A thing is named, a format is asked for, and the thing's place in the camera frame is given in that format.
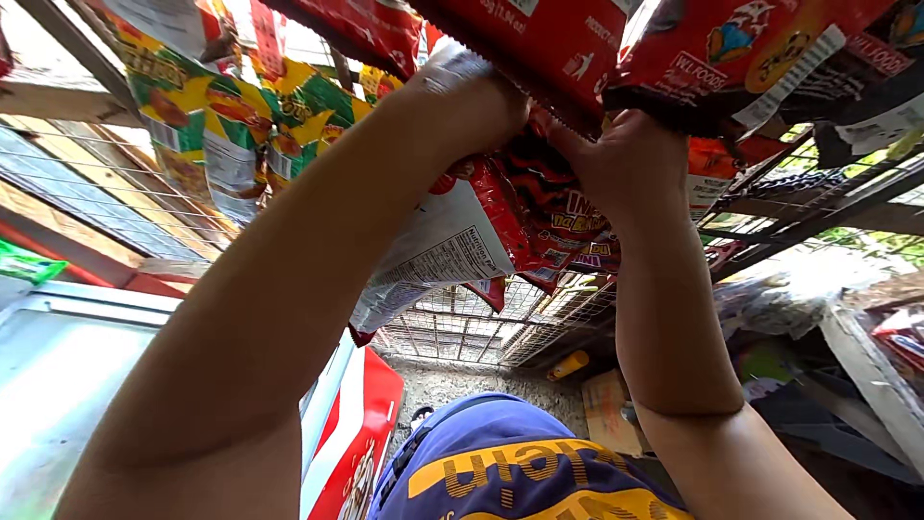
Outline red wooden beam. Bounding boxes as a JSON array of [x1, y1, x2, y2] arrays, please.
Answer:
[[0, 204, 186, 299]]

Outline black and purple snack packet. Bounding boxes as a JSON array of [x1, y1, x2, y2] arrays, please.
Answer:
[[566, 230, 622, 275]]

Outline red and white packets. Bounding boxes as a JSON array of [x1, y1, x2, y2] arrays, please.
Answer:
[[871, 307, 924, 377]]

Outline black and red snack packet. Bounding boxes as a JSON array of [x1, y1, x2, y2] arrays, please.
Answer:
[[473, 108, 615, 272]]

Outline person's right hand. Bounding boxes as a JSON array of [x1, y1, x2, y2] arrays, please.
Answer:
[[532, 104, 691, 231]]

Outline clear plastic bag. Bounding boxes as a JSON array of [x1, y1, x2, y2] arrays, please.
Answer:
[[715, 261, 849, 340]]

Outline person's left hand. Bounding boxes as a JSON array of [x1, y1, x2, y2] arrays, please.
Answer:
[[404, 36, 531, 157]]

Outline person's left forearm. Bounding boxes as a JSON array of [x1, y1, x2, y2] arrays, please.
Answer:
[[54, 72, 466, 520]]

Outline red snack packet, cartoon print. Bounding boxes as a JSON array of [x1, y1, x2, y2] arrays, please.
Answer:
[[603, 0, 896, 142]]

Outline white and red chest freezer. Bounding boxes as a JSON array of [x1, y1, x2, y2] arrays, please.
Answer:
[[0, 278, 407, 520]]

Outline red snack packet, white print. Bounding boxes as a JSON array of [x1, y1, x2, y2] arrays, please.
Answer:
[[408, 0, 636, 143]]

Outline orange-red snack packet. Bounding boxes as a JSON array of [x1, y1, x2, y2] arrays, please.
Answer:
[[686, 136, 744, 222]]

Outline silvery white snack packet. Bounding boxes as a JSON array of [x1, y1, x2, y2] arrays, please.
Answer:
[[97, 0, 239, 66]]

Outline bright green packet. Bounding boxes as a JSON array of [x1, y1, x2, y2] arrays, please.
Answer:
[[0, 238, 69, 286]]

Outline brown cardboard box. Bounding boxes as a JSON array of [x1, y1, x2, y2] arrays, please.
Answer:
[[581, 368, 654, 458]]

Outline pink-red packet strip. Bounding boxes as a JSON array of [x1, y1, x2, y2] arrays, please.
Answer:
[[249, 0, 287, 82]]

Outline yellow bottle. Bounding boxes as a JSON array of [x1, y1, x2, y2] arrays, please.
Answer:
[[546, 350, 590, 383]]

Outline metal wire mesh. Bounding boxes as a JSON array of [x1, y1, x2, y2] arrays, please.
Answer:
[[372, 273, 620, 368]]

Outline red snack packet, dark edge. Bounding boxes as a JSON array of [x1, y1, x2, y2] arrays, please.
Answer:
[[260, 0, 425, 82]]

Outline person's body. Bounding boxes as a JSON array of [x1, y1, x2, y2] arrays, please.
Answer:
[[367, 393, 697, 520]]

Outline person's right forearm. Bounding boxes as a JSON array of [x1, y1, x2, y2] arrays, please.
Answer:
[[614, 206, 856, 520]]

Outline red snack packet, white back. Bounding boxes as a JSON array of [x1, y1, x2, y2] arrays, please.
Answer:
[[348, 155, 531, 348]]

